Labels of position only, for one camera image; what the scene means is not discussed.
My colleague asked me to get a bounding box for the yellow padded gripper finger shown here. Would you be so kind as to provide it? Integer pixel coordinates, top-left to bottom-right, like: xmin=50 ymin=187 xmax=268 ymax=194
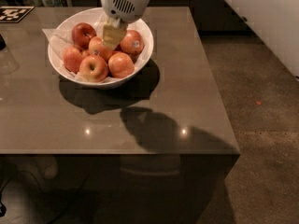
xmin=102 ymin=16 xmax=128 ymax=50

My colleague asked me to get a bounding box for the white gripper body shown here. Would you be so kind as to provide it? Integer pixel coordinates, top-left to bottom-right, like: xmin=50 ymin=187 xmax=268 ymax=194
xmin=100 ymin=0 xmax=150 ymax=23

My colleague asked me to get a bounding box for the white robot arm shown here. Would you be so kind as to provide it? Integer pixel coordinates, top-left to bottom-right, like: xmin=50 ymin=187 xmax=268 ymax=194
xmin=100 ymin=0 xmax=299 ymax=77

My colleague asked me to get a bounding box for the red apple with sticker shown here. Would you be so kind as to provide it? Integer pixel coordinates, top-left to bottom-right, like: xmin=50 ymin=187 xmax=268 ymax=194
xmin=120 ymin=30 xmax=144 ymax=55

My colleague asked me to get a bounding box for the white ceramic bowl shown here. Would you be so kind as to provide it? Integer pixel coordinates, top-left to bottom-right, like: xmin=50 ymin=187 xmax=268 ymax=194
xmin=47 ymin=7 xmax=155 ymax=90

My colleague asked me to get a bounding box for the dark red back-left apple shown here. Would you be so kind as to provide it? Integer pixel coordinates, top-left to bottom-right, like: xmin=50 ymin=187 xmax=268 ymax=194
xmin=71 ymin=22 xmax=96 ymax=49

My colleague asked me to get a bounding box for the white paper bowl liner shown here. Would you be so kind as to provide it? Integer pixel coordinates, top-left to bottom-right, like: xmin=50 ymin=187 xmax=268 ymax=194
xmin=41 ymin=11 xmax=150 ymax=84

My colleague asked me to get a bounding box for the yellow-red front apple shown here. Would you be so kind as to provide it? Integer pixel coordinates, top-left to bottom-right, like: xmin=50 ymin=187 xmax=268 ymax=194
xmin=79 ymin=55 xmax=108 ymax=82

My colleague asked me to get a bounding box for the black white fiducial marker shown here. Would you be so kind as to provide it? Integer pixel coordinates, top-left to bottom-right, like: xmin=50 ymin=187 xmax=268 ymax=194
xmin=0 ymin=6 xmax=34 ymax=23

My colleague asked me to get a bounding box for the black object at table edge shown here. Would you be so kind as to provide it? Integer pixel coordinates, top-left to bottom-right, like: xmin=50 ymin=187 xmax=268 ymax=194
xmin=0 ymin=34 xmax=7 ymax=50

